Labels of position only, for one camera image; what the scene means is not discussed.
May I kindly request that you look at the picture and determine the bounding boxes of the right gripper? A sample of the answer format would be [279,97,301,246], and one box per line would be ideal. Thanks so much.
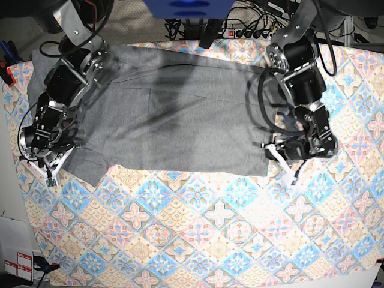
[19,125,75,168]

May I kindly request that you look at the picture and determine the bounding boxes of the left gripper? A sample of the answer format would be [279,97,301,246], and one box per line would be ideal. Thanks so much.
[263,134,338,162]

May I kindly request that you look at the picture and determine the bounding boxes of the grey T-shirt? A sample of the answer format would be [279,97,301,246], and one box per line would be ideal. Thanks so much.
[26,44,289,187]

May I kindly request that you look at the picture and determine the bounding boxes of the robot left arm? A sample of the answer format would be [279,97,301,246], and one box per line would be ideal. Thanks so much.
[257,1,338,164]

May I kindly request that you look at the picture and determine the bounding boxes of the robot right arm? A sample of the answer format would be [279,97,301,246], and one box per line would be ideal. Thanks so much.
[18,1,114,173]

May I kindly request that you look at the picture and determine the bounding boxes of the red black clamp left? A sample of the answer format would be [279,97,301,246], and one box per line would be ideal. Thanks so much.
[0,61,16,87]

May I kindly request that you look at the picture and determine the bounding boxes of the white cardboard box red labels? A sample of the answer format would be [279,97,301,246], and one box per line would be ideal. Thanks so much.
[1,217,33,282]

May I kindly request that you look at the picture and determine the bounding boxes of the black orange clamp bottom left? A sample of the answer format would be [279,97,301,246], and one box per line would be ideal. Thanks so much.
[33,256,60,274]

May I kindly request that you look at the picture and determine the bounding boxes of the patterned colourful tablecloth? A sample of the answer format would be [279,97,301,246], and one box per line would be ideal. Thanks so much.
[15,47,383,287]

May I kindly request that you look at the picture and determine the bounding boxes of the white power strip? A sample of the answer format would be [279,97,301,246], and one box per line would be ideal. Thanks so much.
[221,28,276,40]

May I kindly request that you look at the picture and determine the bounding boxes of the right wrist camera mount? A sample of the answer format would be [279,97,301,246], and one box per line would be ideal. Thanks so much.
[20,143,79,188]

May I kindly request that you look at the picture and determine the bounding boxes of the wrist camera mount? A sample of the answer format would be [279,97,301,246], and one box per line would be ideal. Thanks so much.
[261,143,307,187]
[20,143,79,188]

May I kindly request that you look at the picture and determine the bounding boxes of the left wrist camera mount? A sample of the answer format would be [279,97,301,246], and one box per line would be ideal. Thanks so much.
[261,143,307,187]

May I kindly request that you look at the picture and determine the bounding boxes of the blue clamp handle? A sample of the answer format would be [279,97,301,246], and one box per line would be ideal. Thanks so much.
[1,40,23,65]

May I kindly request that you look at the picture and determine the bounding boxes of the black centre post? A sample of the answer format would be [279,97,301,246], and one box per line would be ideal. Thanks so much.
[199,19,224,49]

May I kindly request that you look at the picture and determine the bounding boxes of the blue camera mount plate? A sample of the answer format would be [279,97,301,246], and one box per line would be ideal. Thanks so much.
[144,0,235,19]

